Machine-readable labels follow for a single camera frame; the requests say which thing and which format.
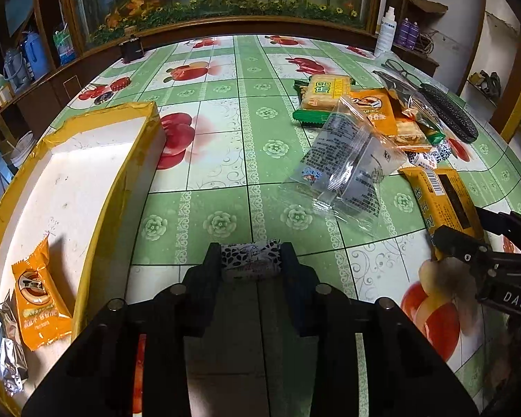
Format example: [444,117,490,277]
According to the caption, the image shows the black white patterned candy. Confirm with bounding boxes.
[221,240,281,283]

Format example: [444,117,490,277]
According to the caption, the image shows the large orange snack bag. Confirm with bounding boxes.
[399,167,484,241]

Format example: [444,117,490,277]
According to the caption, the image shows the clear plastic printed bag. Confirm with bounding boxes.
[289,96,407,234]

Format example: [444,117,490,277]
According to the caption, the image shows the orange snack packet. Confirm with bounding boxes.
[12,237,72,351]

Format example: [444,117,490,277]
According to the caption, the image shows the silver foil snack packet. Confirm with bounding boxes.
[0,291,29,396]

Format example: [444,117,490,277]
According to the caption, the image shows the orange cracker packet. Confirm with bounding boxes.
[349,89,432,153]

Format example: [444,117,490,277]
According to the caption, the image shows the yellow green cracker pack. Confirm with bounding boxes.
[292,74,356,127]

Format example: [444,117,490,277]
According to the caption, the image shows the yellow taped foam box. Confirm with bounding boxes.
[0,102,166,416]

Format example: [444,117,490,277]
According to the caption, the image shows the green fruit pattern tablecloth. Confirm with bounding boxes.
[47,34,521,417]

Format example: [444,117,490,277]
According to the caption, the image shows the black glasses case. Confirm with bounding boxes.
[420,83,478,144]

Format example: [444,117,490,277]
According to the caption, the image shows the black eyeglasses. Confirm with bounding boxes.
[383,58,422,87]

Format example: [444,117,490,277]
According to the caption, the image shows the dark ink bottle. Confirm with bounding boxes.
[119,35,144,64]

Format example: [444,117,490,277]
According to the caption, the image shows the purple bottles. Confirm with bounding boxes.
[394,18,420,50]

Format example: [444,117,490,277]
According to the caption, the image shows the white spray bottle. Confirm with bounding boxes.
[374,7,397,57]

